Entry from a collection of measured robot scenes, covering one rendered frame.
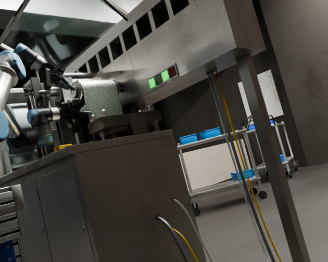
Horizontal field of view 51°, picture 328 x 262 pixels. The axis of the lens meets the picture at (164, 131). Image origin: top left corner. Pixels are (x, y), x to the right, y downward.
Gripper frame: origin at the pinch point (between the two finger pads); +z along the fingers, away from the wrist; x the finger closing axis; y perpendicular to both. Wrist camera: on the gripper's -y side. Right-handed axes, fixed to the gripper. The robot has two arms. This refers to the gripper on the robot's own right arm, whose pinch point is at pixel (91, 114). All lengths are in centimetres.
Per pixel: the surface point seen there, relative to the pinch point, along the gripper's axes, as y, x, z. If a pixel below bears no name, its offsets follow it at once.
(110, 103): 5.7, -0.2, 14.4
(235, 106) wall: 52, 305, 563
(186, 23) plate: 29, -60, 30
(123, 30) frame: 49, -9, 30
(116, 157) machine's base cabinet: -28.7, -26.0, -7.6
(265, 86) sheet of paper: 71, 214, 563
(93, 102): 6.8, -0.2, 2.9
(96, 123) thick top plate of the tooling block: -8.2, -13.0, -6.5
